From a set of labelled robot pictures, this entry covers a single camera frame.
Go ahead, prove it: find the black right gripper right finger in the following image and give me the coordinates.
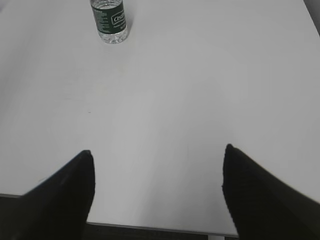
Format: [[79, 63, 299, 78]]
[[222, 144, 320, 240]]

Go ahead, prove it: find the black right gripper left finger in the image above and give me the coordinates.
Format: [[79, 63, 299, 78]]
[[0, 150, 96, 240]]

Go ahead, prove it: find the clear water bottle green label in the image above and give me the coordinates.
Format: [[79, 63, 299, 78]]
[[90, 0, 128, 44]]

